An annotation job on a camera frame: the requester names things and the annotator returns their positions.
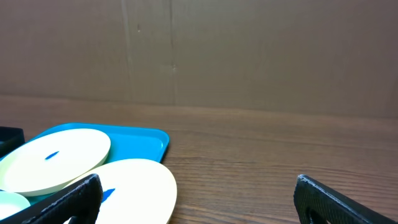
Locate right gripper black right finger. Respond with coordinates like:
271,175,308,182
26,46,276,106
294,174,397,224

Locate yellow plate right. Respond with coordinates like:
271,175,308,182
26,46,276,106
68,159,177,224

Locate blue plastic tray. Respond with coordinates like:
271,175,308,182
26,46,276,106
0,123,170,206

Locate yellow plate far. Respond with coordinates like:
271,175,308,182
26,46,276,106
1,128,111,197

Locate yellow plate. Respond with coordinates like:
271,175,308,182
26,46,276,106
68,159,177,224
1,128,111,197

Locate black tray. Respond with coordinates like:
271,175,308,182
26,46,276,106
0,126,25,157

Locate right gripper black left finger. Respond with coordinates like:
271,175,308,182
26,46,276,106
1,174,103,224

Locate light blue plate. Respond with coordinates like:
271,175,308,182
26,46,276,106
0,191,30,220

